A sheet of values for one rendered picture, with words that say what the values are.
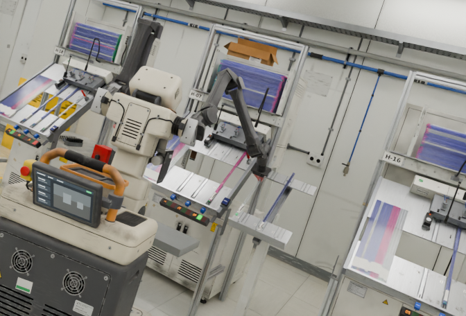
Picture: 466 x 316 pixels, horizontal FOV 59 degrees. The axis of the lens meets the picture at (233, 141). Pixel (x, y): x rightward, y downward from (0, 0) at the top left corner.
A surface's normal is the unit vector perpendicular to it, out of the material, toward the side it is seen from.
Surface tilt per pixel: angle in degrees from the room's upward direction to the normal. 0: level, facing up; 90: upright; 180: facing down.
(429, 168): 90
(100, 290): 90
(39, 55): 90
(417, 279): 44
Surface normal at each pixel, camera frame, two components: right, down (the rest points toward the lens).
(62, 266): -0.16, 0.02
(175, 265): -0.38, -0.06
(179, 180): -0.04, -0.73
